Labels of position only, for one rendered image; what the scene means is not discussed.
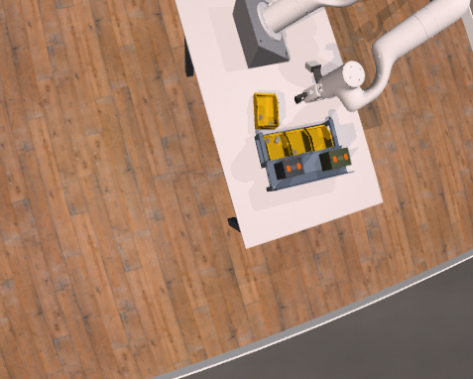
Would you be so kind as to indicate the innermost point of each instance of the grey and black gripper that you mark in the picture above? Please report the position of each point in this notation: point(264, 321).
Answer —
point(309, 95)

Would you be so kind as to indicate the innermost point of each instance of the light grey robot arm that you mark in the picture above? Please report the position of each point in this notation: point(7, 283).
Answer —
point(418, 28)

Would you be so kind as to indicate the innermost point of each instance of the dark grey metal shelf rack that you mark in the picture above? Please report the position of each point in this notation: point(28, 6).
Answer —
point(310, 161)

